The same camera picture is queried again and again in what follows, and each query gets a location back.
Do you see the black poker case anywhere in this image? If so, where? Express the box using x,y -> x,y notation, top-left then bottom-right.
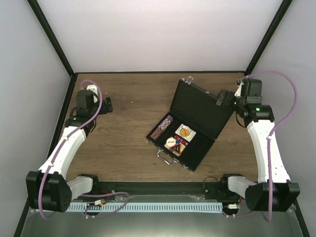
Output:
146,77 -> 233,171

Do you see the red black chip stack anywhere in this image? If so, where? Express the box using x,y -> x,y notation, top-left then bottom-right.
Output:
150,126 -> 164,140

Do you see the red die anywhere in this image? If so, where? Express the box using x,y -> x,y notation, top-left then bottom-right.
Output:
178,138 -> 187,146

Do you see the white dealer button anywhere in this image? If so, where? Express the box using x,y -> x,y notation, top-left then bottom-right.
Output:
166,137 -> 176,147

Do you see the triangular all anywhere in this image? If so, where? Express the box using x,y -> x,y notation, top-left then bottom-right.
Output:
170,143 -> 182,155

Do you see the orange big blind button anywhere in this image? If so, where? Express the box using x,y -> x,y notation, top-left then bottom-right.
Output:
179,127 -> 191,137

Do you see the purple chip stack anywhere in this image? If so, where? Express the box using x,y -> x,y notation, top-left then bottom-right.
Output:
164,115 -> 173,125

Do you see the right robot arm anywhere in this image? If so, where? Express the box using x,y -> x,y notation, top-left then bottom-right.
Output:
216,79 -> 300,212

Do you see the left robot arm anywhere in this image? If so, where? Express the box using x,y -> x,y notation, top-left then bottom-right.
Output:
26,85 -> 113,212

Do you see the white card deck box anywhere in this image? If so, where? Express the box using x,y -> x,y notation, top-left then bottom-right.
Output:
175,124 -> 196,142

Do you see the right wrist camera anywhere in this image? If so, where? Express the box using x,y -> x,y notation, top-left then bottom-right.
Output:
235,79 -> 243,97

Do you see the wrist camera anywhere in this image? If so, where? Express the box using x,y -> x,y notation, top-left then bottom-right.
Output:
235,79 -> 243,97
86,84 -> 99,103

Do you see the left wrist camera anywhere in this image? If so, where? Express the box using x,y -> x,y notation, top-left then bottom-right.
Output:
86,84 -> 99,103

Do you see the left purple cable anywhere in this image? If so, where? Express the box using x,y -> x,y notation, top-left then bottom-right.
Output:
39,79 -> 103,220

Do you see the purple cable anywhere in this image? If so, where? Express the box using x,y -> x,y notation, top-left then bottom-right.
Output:
39,79 -> 103,220
238,71 -> 298,222

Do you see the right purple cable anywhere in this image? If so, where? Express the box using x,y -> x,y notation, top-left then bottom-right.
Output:
238,71 -> 298,222

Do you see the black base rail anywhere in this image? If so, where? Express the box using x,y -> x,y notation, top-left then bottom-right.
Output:
69,181 -> 247,198

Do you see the light blue slotted cable duct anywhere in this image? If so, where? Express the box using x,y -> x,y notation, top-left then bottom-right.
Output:
67,202 -> 223,213

